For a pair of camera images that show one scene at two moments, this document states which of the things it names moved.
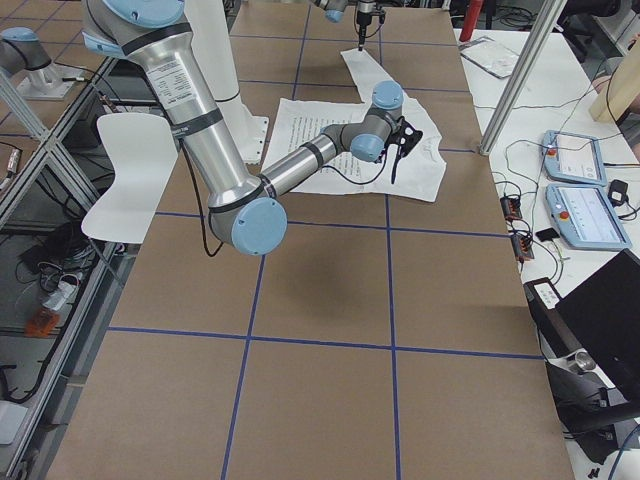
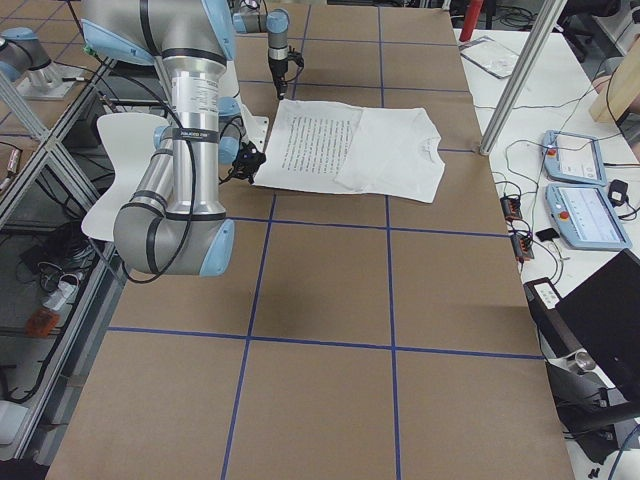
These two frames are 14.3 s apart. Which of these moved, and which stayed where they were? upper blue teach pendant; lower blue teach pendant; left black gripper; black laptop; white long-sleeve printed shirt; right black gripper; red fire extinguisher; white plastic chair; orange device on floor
Moved: left black gripper; white long-sleeve printed shirt; right black gripper
Stayed: red fire extinguisher; white plastic chair; black laptop; upper blue teach pendant; lower blue teach pendant; orange device on floor
